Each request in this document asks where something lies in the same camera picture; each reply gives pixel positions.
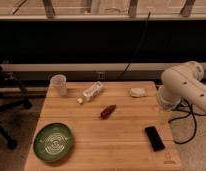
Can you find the green ceramic bowl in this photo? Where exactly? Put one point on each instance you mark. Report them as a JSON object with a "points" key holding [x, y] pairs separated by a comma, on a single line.
{"points": [[53, 142]]}

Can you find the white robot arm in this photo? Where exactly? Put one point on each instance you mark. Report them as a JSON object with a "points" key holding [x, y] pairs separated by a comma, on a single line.
{"points": [[182, 81]]}

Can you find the red-brown chili pepper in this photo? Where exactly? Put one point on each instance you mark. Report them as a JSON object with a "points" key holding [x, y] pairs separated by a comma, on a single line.
{"points": [[107, 111]]}

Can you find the white crumpled cloth pad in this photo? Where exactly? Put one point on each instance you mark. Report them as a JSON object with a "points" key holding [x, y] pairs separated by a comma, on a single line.
{"points": [[138, 92]]}

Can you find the clear plastic cup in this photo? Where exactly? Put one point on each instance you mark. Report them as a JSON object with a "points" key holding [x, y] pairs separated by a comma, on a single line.
{"points": [[59, 83]]}

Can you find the black smartphone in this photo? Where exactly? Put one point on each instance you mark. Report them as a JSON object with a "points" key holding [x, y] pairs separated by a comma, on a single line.
{"points": [[154, 138]]}

